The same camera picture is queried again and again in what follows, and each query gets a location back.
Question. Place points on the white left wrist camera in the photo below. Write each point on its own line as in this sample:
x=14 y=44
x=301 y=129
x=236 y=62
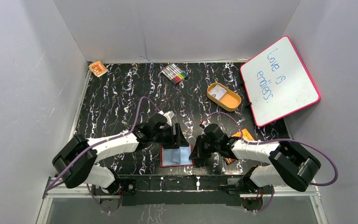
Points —
x=169 y=116

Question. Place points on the small orange card box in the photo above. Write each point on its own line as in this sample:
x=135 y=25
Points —
x=98 y=68

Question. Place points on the white credit card in tray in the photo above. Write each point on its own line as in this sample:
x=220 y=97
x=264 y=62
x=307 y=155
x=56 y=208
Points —
x=218 y=92

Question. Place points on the red leather card holder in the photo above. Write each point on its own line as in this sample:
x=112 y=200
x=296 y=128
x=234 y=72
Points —
x=176 y=157

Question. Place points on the pack of coloured markers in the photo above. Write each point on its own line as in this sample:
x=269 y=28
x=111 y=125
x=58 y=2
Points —
x=174 y=73

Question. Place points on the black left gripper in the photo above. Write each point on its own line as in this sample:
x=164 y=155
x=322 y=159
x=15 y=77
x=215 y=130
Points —
x=174 y=136

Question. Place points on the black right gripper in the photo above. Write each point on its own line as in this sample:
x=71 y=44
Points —
x=198 y=150

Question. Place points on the yellow oval tray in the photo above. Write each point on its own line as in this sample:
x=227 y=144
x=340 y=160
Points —
x=231 y=100

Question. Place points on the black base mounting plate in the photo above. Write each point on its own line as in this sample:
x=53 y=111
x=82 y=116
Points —
x=230 y=190

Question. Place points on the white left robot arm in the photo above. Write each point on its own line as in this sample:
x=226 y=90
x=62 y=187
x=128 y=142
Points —
x=77 y=161

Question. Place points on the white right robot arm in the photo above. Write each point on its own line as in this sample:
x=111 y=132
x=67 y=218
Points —
x=287 y=163

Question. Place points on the pink framed whiteboard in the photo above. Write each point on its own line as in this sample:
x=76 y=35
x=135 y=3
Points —
x=277 y=83

